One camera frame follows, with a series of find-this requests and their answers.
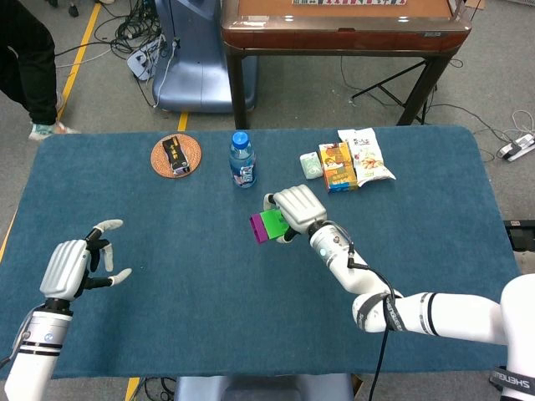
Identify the black hanging cable with plug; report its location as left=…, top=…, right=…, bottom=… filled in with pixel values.
left=166, top=0, right=181, bottom=50

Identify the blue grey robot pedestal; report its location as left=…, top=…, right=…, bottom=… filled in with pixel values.
left=151, top=0, right=258, bottom=114

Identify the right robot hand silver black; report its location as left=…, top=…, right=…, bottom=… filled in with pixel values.
left=262, top=184, right=329, bottom=244

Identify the person in black clothes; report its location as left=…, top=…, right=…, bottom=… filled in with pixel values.
left=0, top=0, right=80, bottom=142

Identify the small black purple carton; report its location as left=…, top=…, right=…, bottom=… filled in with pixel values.
left=161, top=134, right=191, bottom=175

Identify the white power strip black plug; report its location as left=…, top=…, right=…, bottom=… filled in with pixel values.
left=496, top=133, right=535, bottom=162

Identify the white snack bag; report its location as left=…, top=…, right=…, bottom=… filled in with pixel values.
left=337, top=128, right=397, bottom=188

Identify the green building block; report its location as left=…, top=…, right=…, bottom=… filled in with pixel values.
left=258, top=208, right=290, bottom=241

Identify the blue felt table cover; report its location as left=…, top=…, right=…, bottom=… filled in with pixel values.
left=0, top=124, right=522, bottom=381

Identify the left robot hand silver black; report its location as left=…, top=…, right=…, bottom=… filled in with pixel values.
left=39, top=219, right=133, bottom=302

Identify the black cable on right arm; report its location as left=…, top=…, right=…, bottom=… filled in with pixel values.
left=346, top=246, right=398, bottom=401

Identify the black equipment frame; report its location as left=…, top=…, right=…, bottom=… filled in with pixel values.
left=503, top=219, right=535, bottom=252

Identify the brown mahjong table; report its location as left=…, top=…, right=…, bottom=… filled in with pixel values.
left=220, top=0, right=472, bottom=129

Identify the blue grey own robot base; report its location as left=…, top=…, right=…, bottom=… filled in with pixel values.
left=173, top=373, right=356, bottom=401

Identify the water bottle blue cap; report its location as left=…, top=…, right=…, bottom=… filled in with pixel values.
left=228, top=131, right=257, bottom=189

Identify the round woven coaster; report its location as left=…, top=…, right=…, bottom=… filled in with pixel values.
left=150, top=133, right=203, bottom=179

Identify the yellow orange snack box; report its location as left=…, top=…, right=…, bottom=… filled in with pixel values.
left=318, top=141, right=359, bottom=194

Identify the face-up mahjong tile row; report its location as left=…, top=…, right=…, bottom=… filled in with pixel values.
left=291, top=0, right=408, bottom=7

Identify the purple building block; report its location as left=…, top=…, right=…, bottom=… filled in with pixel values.
left=249, top=212, right=272, bottom=245

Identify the white power strip with plugs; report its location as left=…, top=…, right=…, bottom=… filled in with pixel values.
left=126, top=39, right=168, bottom=82

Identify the white tissue pack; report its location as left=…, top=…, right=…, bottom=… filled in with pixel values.
left=298, top=151, right=324, bottom=180

